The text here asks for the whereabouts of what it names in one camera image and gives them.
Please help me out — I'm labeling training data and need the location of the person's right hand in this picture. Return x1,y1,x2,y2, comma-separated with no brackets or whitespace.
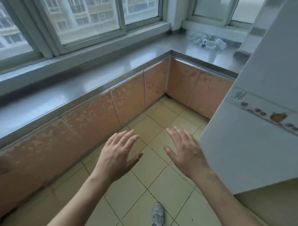
163,126,214,180

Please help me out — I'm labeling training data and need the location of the person's left hand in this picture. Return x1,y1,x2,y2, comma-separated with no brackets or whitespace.
93,129,144,185

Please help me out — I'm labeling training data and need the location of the person's right forearm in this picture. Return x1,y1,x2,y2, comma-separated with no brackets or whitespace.
190,170,265,226

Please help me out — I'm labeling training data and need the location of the person's left forearm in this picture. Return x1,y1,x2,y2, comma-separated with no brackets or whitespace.
46,173,113,226

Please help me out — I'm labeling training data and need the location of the row of orange cabinet doors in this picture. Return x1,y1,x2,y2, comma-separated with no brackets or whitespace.
0,57,235,219

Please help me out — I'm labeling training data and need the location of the grey sneaker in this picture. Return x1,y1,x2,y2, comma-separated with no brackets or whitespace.
151,202,166,226

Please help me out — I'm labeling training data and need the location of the white refrigerator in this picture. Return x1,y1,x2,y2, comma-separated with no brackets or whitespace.
199,0,298,195

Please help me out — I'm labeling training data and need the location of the fruit picture sticker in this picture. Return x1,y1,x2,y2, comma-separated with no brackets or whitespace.
232,87,298,136

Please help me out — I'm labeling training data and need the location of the clear crumpled plastic packaging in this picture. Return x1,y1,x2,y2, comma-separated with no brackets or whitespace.
188,32,228,51

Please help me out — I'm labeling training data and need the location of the large sliding window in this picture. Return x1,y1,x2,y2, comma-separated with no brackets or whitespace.
0,0,171,75

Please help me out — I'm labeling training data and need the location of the white vertical pipe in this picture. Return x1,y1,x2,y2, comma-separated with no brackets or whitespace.
233,0,273,59

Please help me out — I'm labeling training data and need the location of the small corner window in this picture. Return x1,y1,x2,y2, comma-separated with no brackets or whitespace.
183,0,266,31

